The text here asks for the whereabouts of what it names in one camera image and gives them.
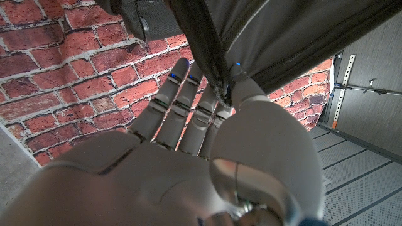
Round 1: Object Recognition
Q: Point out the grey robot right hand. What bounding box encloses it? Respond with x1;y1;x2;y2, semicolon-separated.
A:
0;57;326;226

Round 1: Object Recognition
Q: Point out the black backpack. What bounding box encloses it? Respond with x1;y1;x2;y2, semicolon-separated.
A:
94;0;402;107

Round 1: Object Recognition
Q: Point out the brick print backdrop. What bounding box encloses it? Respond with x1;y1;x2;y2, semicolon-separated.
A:
0;0;334;167

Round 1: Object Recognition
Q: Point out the white perforated metal rail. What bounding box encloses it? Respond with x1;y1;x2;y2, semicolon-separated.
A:
332;54;357;130

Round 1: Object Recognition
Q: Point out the black wall bar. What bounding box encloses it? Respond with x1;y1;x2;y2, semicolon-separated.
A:
333;78;402;97

